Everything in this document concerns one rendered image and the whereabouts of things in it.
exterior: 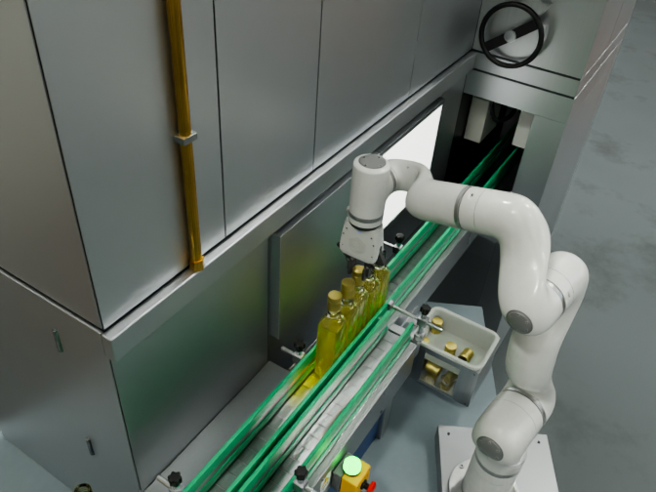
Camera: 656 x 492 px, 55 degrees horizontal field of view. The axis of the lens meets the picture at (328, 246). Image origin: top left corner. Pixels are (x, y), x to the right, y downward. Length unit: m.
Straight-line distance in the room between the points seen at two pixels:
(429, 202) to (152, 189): 0.55
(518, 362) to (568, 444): 1.75
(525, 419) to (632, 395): 1.95
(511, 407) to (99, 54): 1.11
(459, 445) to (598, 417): 1.43
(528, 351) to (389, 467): 0.72
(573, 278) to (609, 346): 2.34
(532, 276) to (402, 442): 0.92
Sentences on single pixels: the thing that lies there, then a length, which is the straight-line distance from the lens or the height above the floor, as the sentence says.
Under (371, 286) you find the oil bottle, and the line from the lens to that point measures 1.67.
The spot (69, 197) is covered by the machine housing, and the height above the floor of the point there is 1.84.
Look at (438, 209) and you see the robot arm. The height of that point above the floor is 1.65.
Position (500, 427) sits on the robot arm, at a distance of 1.49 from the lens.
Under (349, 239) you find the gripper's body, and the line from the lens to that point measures 1.52.
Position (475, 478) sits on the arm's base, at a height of 0.93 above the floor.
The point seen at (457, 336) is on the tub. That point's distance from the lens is 2.04.
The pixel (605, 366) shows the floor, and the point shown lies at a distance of 3.52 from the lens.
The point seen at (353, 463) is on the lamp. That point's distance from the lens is 1.61.
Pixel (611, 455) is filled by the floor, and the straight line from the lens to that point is 3.17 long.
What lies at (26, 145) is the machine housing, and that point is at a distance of 1.00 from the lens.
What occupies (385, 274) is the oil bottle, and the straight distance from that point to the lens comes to 1.72.
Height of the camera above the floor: 2.38
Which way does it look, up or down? 39 degrees down
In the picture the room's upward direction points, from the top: 5 degrees clockwise
